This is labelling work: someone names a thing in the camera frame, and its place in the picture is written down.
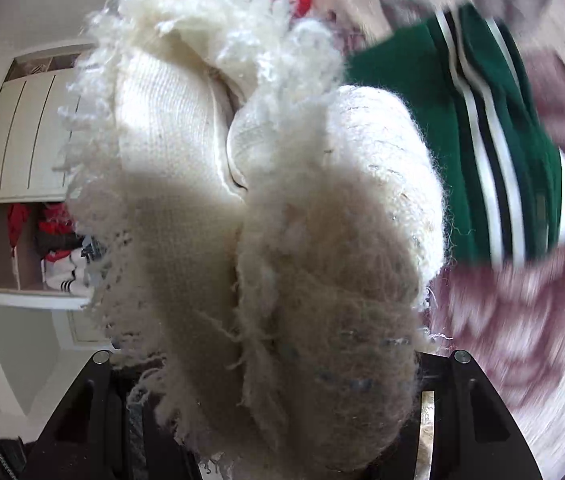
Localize green striped garment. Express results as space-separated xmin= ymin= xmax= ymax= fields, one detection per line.
xmin=342 ymin=4 xmax=565 ymax=267

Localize red hanging clothes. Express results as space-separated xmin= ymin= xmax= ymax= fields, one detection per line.
xmin=6 ymin=202 xmax=77 ymax=257

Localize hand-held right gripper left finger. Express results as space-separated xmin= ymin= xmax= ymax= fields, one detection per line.
xmin=25 ymin=351 xmax=203 ymax=480

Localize white clothes with black stripes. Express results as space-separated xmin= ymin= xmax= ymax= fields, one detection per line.
xmin=42 ymin=245 xmax=97 ymax=297

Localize white wardrobe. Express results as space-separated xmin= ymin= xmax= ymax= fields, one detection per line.
xmin=0 ymin=40 xmax=116 ymax=351

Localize white fluffy knit cardigan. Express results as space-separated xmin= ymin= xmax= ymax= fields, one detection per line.
xmin=52 ymin=0 xmax=458 ymax=480

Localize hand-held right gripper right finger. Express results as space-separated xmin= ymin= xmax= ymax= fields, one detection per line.
xmin=367 ymin=350 xmax=543 ymax=480

